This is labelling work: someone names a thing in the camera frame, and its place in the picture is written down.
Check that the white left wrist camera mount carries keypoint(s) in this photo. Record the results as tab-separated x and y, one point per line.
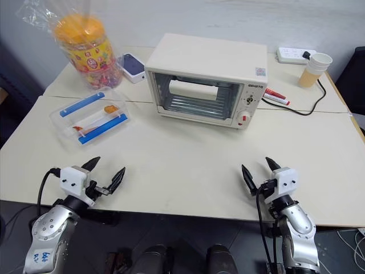
72	178

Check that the black power plug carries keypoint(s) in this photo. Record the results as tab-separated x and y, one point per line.
306	55

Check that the glass oven door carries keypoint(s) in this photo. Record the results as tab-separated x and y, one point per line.
228	97

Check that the cream toaster oven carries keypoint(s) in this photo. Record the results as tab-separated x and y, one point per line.
208	57

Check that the small oven sticker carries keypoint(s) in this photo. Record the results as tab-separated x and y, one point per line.
260	71

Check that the black chair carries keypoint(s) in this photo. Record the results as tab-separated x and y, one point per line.
353	82

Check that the dark rounded shape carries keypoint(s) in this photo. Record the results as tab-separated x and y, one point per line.
151	261
222	261

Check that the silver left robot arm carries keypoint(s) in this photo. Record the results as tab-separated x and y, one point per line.
48	228

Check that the blue container clip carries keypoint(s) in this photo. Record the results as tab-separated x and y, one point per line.
102	128
82	104

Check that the white power strip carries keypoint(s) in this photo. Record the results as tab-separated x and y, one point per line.
289	55

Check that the wrapped candy jar orange lid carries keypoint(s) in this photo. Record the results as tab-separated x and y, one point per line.
91	57

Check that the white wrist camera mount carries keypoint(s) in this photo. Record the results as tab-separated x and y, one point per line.
285	182
72	178

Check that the red white marker pen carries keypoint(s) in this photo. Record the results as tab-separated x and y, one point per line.
276	97

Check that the white phone box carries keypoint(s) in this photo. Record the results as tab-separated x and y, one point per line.
132	67

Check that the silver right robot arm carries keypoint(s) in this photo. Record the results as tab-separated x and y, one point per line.
299	228

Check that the small oven mode switch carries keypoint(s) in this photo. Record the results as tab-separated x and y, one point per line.
251	100

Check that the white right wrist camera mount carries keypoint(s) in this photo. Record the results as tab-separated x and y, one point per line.
285	182

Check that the clear container with blue clips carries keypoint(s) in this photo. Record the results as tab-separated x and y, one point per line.
85	114

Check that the orange food piece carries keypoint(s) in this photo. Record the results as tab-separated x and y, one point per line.
110	109

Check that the brown paper cup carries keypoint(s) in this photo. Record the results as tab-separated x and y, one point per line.
308	78

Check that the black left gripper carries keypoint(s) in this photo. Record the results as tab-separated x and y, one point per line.
92	189

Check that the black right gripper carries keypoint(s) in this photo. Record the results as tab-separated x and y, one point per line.
268	188

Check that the white knob with red marker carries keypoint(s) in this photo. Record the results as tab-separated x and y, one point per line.
243	117

